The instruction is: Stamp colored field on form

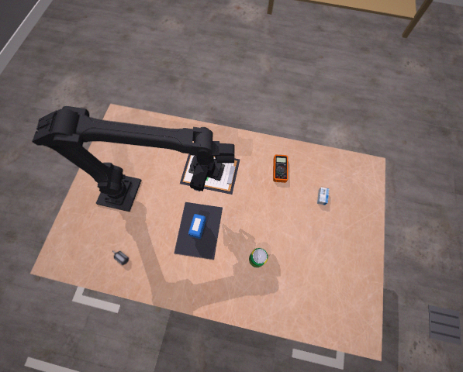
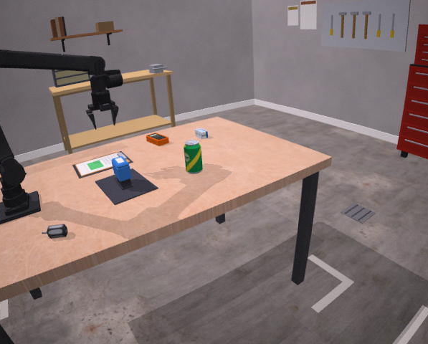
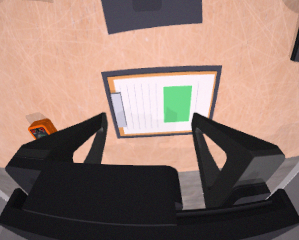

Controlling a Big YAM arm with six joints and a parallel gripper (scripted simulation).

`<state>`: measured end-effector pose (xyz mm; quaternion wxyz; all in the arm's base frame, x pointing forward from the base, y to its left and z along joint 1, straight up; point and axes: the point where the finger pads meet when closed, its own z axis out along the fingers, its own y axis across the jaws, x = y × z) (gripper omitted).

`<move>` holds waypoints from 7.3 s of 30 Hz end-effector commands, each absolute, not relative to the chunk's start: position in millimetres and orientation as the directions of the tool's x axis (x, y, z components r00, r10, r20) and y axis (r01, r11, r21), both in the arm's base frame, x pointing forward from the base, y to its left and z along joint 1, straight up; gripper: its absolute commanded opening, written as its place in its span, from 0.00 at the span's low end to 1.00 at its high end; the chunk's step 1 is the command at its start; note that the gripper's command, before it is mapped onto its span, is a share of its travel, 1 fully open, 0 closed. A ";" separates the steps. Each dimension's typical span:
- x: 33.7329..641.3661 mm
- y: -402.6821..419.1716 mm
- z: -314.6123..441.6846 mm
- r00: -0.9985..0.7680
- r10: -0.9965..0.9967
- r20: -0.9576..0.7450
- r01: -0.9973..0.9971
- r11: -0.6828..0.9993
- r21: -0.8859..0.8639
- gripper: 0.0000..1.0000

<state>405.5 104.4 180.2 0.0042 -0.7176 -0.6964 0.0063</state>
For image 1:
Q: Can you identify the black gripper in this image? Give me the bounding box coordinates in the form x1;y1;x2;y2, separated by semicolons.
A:
188;156;225;181

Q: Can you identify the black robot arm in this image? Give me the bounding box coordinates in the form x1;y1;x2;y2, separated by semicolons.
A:
32;106;235;205

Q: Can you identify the small blue and white box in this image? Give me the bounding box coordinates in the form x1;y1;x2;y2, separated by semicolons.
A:
317;187;329;205

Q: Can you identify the orange digital multimeter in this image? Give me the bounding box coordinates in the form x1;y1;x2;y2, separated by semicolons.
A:
273;155;288;183

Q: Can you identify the blue self-inking stamp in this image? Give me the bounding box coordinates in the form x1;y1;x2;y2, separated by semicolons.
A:
188;214;206;239

